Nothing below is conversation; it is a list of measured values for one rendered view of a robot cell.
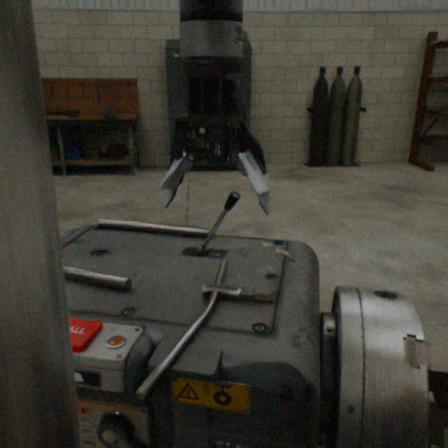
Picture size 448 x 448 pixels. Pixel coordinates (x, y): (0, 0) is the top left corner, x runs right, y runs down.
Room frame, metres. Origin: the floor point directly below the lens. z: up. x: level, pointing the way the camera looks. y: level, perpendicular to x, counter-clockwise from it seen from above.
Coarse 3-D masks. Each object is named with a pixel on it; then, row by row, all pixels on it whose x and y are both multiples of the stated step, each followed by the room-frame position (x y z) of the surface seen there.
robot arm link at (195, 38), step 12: (180, 24) 0.54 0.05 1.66; (192, 24) 0.52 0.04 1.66; (204, 24) 0.51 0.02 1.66; (216, 24) 0.51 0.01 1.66; (228, 24) 0.52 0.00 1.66; (240, 24) 0.54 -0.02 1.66; (180, 36) 0.54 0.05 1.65; (192, 36) 0.52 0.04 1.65; (204, 36) 0.51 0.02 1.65; (216, 36) 0.51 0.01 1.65; (228, 36) 0.52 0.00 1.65; (240, 36) 0.54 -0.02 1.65; (180, 48) 0.54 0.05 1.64; (192, 48) 0.52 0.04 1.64; (204, 48) 0.51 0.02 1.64; (216, 48) 0.51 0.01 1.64; (228, 48) 0.52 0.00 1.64; (240, 48) 0.54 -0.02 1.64; (192, 60) 0.53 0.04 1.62; (204, 60) 0.52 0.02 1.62; (216, 60) 0.52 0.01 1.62; (228, 60) 0.53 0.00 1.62
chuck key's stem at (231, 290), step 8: (208, 288) 0.61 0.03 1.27; (216, 288) 0.61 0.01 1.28; (224, 288) 0.61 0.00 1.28; (232, 288) 0.61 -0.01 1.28; (240, 288) 0.61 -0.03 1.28; (256, 288) 0.61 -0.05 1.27; (208, 296) 0.61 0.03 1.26; (224, 296) 0.60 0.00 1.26; (232, 296) 0.60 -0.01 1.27; (240, 296) 0.60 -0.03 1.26; (248, 296) 0.60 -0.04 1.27; (256, 296) 0.60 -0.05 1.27; (264, 296) 0.60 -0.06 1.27
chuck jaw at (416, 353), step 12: (408, 336) 0.56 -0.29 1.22; (408, 348) 0.55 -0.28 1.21; (420, 348) 0.55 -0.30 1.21; (432, 348) 0.56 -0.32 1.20; (444, 348) 0.56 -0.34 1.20; (408, 360) 0.53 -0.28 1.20; (420, 360) 0.53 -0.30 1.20; (432, 360) 0.54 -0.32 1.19; (444, 360) 0.54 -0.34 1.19; (432, 372) 0.53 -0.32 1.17; (444, 372) 0.53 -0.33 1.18; (432, 384) 0.56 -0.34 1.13; (444, 384) 0.56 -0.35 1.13
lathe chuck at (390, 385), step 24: (360, 288) 0.69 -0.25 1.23; (384, 312) 0.60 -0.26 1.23; (408, 312) 0.60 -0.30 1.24; (384, 336) 0.56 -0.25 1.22; (384, 360) 0.53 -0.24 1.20; (384, 384) 0.51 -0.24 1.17; (408, 384) 0.51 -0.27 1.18; (384, 408) 0.50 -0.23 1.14; (408, 408) 0.49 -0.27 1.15; (384, 432) 0.48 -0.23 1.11; (408, 432) 0.48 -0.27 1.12
